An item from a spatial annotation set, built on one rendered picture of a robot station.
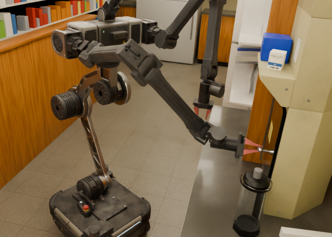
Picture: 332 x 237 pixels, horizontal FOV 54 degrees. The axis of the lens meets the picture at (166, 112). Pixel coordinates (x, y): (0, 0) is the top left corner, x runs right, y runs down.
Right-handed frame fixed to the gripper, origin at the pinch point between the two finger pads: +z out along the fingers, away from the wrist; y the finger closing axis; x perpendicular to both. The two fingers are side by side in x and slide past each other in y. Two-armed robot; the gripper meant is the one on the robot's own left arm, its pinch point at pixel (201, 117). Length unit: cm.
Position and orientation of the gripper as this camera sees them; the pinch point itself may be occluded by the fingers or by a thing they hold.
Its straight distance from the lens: 171.4
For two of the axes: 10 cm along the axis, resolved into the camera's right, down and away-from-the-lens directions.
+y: 9.7, 1.4, -1.8
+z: -0.6, 9.0, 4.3
